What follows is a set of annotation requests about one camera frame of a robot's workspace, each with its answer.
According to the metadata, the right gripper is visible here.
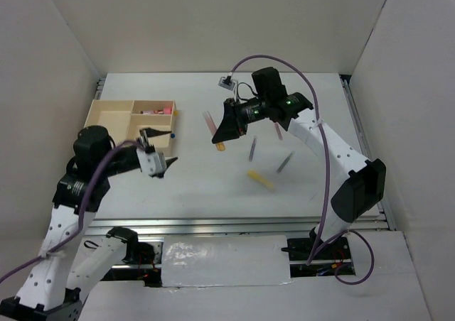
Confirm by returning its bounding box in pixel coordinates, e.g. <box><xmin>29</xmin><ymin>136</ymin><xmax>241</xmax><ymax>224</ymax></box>
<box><xmin>212</xmin><ymin>96</ymin><xmax>269</xmax><ymax>143</ymax></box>

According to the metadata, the pink orange highlighter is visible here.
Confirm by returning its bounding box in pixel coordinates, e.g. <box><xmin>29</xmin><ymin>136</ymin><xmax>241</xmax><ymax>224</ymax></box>
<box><xmin>203</xmin><ymin>111</ymin><xmax>225</xmax><ymax>151</ymax></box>

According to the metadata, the purple pen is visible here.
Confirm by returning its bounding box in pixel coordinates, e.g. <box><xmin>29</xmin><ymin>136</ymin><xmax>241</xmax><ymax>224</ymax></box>
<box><xmin>248</xmin><ymin>136</ymin><xmax>257</xmax><ymax>162</ymax></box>

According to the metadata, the pink capped marker bottle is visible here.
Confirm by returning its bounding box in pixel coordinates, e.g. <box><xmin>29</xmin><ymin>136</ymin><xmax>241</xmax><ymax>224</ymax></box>
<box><xmin>140</xmin><ymin>108</ymin><xmax>173</xmax><ymax>115</ymax></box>

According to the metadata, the yellow highlighter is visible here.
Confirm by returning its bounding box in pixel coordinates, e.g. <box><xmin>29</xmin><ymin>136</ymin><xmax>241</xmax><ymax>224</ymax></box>
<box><xmin>247</xmin><ymin>170</ymin><xmax>275</xmax><ymax>192</ymax></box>

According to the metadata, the grey green pen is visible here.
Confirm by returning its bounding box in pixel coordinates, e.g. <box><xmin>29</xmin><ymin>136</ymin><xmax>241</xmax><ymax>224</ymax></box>
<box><xmin>277</xmin><ymin>152</ymin><xmax>294</xmax><ymax>173</ymax></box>

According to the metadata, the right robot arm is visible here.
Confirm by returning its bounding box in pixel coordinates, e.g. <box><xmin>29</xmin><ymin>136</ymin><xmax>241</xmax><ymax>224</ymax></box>
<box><xmin>212</xmin><ymin>67</ymin><xmax>386</xmax><ymax>259</ymax></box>

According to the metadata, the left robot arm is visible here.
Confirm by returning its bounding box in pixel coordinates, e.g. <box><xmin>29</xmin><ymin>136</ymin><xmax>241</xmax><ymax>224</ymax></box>
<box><xmin>1</xmin><ymin>125</ymin><xmax>175</xmax><ymax>320</ymax></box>

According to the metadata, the wooden organizer tray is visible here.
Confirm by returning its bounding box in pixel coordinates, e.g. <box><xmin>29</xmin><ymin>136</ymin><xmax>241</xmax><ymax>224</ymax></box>
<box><xmin>83</xmin><ymin>99</ymin><xmax>181</xmax><ymax>158</ymax></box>

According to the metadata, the pink pen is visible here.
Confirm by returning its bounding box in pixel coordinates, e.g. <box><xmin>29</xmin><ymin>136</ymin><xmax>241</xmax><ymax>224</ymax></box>
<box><xmin>274</xmin><ymin>123</ymin><xmax>283</xmax><ymax>141</ymax></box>

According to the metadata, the white cover plate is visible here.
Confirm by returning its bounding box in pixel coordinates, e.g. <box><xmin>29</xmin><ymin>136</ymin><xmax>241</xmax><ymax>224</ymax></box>
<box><xmin>161</xmin><ymin>235</ymin><xmax>291</xmax><ymax>288</ymax></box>

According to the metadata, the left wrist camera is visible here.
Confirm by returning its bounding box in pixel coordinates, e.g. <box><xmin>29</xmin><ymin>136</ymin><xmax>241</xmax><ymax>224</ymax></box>
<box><xmin>136</xmin><ymin>148</ymin><xmax>166</xmax><ymax>177</ymax></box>

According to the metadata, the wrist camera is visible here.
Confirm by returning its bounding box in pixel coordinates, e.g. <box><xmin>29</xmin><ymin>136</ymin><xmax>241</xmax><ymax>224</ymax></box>
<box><xmin>218</xmin><ymin>75</ymin><xmax>237</xmax><ymax>92</ymax></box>
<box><xmin>136</xmin><ymin>148</ymin><xmax>166</xmax><ymax>177</ymax></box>

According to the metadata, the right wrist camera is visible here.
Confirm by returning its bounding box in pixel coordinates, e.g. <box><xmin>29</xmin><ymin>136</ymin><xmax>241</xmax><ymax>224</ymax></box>
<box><xmin>218</xmin><ymin>75</ymin><xmax>237</xmax><ymax>92</ymax></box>

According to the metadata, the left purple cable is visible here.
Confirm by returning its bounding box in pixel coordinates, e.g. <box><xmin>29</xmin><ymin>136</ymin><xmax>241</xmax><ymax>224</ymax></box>
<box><xmin>0</xmin><ymin>139</ymin><xmax>149</xmax><ymax>283</ymax></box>

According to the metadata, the purple cable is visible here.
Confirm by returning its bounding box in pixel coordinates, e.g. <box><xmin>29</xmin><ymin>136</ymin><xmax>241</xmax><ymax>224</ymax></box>
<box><xmin>227</xmin><ymin>55</ymin><xmax>375</xmax><ymax>285</ymax></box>
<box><xmin>0</xmin><ymin>139</ymin><xmax>149</xmax><ymax>283</ymax></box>

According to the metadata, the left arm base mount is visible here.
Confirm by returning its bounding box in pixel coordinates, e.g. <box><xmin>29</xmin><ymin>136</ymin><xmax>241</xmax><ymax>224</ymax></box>
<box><xmin>102</xmin><ymin>240</ymin><xmax>161</xmax><ymax>287</ymax></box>

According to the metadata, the aluminium rail frame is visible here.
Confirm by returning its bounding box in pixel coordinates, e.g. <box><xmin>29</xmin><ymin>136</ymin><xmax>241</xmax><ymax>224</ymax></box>
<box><xmin>56</xmin><ymin>72</ymin><xmax>397</xmax><ymax>236</ymax></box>

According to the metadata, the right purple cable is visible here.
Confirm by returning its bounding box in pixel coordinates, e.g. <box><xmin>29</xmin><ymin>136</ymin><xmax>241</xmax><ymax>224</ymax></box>
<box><xmin>227</xmin><ymin>55</ymin><xmax>375</xmax><ymax>285</ymax></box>

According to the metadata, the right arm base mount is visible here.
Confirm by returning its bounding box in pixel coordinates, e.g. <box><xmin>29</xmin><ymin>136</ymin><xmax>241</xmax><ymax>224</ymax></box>
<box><xmin>282</xmin><ymin>237</ymin><xmax>355</xmax><ymax>278</ymax></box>

